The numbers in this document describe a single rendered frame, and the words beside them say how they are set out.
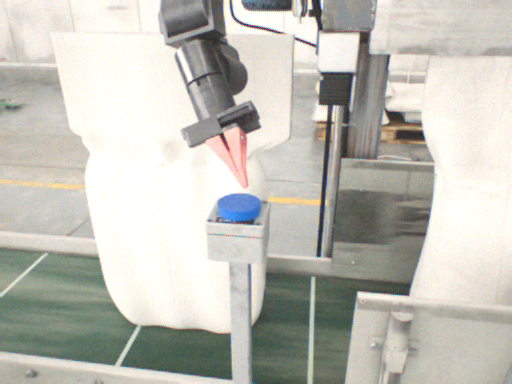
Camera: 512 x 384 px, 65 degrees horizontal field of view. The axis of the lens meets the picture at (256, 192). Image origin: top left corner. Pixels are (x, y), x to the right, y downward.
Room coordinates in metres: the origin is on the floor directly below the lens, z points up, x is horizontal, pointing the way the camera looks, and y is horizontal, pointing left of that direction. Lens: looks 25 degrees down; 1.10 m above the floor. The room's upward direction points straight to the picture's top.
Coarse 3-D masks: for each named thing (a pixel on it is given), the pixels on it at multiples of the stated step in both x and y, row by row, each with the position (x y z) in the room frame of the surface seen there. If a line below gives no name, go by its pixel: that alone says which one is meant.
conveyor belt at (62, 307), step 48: (0, 288) 0.91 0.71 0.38; (48, 288) 0.91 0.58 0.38; (96, 288) 0.91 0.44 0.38; (288, 288) 0.91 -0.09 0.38; (336, 288) 0.91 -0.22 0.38; (384, 288) 0.91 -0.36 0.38; (0, 336) 0.73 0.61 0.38; (48, 336) 0.73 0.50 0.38; (96, 336) 0.73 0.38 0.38; (144, 336) 0.73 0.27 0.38; (192, 336) 0.73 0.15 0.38; (288, 336) 0.73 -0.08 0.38; (336, 336) 0.73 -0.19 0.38
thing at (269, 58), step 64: (64, 64) 0.87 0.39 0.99; (128, 64) 0.81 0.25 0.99; (256, 64) 0.81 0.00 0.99; (128, 128) 0.82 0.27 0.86; (128, 192) 0.75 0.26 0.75; (192, 192) 0.73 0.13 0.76; (256, 192) 0.75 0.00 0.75; (128, 256) 0.76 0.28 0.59; (192, 256) 0.73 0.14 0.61; (192, 320) 0.74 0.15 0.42; (256, 320) 0.75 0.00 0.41
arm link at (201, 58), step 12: (180, 48) 0.57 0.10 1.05; (192, 48) 0.56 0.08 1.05; (204, 48) 0.57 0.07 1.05; (216, 48) 0.62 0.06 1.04; (180, 60) 0.57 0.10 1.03; (192, 60) 0.56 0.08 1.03; (204, 60) 0.56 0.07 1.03; (216, 60) 0.57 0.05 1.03; (180, 72) 0.57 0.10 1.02; (192, 72) 0.55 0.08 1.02; (204, 72) 0.55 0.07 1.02; (216, 72) 0.56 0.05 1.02
